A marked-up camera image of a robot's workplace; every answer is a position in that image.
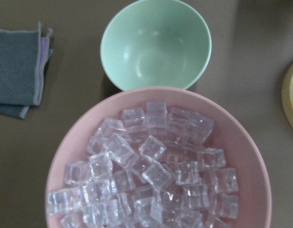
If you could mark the pink bowl with ice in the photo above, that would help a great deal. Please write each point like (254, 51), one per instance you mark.
(113, 154)

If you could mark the green bowl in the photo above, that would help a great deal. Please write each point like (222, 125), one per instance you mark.
(156, 43)

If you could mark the grey folded cloth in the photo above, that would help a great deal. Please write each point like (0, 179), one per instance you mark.
(23, 57)

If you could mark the wooden glass stand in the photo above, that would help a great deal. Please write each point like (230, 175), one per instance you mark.
(287, 95)

